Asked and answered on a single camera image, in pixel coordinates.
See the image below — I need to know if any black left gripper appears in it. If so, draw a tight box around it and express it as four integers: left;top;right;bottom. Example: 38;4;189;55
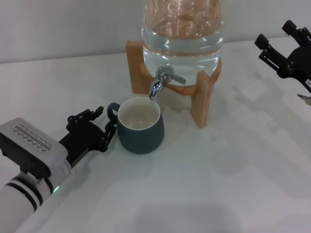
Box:
58;105;117;168

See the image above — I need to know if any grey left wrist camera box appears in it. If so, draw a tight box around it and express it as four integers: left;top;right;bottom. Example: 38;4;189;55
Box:
0;118;69;178

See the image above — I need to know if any chrome faucet tap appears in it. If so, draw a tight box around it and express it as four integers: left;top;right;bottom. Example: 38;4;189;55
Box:
149;66;187;100

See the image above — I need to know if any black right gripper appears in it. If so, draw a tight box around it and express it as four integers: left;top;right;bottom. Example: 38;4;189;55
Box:
254;20;311;94

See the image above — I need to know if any wooden dispenser stand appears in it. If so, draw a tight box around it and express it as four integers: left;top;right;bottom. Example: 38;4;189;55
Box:
125;40;223;129

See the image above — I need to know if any glass water dispenser jar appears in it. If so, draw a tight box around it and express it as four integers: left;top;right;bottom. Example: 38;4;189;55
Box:
140;0;225;87

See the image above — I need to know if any small metal cable connector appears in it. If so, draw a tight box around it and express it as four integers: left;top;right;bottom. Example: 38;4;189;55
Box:
298;93;311;107

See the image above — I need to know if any dark teal ceramic cup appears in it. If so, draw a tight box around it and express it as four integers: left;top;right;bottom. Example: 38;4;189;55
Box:
107;96;165;154

